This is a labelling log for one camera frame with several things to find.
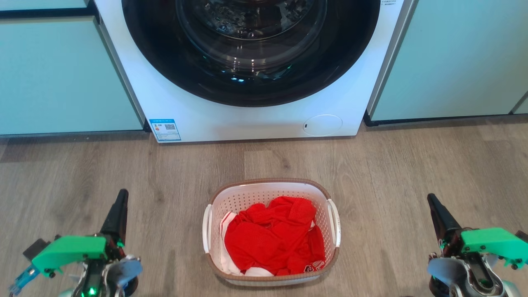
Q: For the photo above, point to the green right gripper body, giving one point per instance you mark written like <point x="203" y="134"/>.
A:
<point x="491" y="243"/>

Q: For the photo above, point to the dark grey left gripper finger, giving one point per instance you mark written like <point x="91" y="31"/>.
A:
<point x="110" y="222"/>
<point x="122" y="218"/>

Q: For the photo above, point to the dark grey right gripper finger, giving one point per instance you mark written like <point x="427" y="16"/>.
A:
<point x="439" y="222"/>
<point x="449" y="220"/>

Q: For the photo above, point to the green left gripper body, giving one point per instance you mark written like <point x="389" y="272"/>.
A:
<point x="70" y="249"/>

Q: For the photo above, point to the white perforated laundry basket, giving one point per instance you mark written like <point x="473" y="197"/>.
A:
<point x="272" y="190"/>

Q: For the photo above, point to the blue energy label sticker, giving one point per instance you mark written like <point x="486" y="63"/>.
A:
<point x="165" y="130"/>

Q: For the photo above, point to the red garment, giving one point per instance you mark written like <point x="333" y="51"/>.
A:
<point x="272" y="239"/>

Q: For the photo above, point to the round white filter cover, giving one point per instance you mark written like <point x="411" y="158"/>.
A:
<point x="322" y="125"/>

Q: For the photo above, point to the pale green wide cabinet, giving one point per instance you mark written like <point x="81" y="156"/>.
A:
<point x="57" y="78"/>

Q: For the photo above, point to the pale green cabinet with plinth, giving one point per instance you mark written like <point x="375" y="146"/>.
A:
<point x="453" y="62"/>

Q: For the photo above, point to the white front-load washing machine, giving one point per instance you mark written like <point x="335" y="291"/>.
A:
<point x="255" y="119"/>

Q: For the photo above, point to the dark round washing machine door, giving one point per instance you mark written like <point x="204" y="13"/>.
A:
<point x="156" y="53"/>

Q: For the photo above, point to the printed text label on washer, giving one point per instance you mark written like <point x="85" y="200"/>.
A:
<point x="392" y="2"/>

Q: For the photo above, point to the pale green cabinet drawer front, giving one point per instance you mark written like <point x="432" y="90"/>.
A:
<point x="41" y="3"/>

